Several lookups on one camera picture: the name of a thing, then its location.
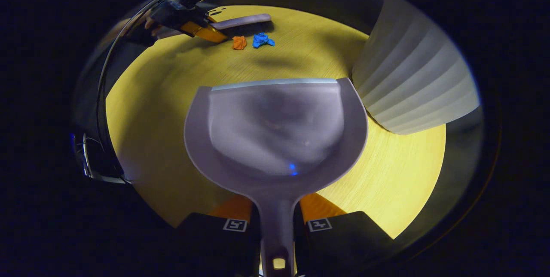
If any grey plastic dustpan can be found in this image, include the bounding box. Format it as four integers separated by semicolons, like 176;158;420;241
184;78;369;277

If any white ribbed garbage bin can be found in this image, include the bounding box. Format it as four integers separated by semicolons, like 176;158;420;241
351;0;481;136

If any small grey broom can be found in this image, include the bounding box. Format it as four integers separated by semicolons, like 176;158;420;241
153;13;272;39

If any blue paper scrap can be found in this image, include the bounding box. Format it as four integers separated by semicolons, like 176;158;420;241
252;33;275;49

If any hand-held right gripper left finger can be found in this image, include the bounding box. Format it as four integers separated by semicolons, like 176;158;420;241
176;195;262;277

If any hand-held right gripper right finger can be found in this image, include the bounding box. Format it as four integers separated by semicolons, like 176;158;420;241
293;192;394;277

